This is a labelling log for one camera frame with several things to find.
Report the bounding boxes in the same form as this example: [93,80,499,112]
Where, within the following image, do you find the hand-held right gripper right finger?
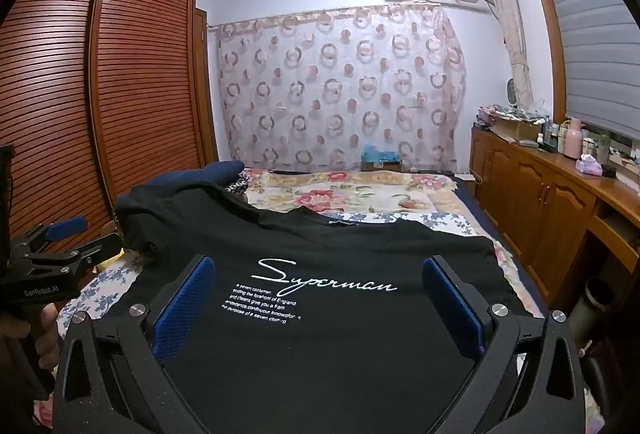
[421,255,591,434]

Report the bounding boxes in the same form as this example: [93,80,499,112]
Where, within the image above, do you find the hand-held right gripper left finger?
[52,255,221,434]

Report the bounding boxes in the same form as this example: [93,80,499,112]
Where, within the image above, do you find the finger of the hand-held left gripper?
[30,233,124,275]
[10,217,89,260]

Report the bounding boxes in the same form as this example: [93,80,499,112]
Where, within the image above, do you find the black printed t-shirt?
[114,179,531,434]

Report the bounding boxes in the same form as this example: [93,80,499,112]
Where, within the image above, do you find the person's left hand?
[0,301,62,372]

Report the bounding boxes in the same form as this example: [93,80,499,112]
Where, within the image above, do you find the blue floral bedsheet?
[30,209,546,434]

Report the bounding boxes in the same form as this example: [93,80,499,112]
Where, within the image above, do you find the black dotted cloth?
[225,169,252,203]

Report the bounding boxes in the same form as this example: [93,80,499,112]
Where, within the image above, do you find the navy cloth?
[165,161,246,195]

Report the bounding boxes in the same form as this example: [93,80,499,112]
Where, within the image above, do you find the wooden sideboard cabinet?
[470,124,640,335]

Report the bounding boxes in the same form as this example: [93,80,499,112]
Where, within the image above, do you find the dark trash bin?
[567,277,616,355]

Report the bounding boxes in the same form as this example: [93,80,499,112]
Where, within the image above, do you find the pink floral blanket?
[240,167,481,226]

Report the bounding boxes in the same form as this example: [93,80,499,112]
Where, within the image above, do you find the wooden louvred wardrobe door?
[0,0,218,245]

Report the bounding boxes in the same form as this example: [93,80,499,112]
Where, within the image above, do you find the blue topped box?
[360,144,403,172]

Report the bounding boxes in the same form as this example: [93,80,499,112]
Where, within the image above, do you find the cardboard box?
[492,118,543,142]

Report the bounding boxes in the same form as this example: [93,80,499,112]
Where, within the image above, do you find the purple tissue pack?
[575,154,603,176]

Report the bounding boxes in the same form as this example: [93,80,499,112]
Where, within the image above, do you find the pink bottle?
[564,117,585,160]

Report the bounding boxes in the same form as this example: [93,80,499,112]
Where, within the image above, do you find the circle patterned curtain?
[215,3,468,175]

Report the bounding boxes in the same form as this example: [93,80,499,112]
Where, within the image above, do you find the beige window curtain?
[480,0,533,108]

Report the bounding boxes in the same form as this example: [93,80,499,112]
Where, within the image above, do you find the grey window blind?
[537,0,640,145]

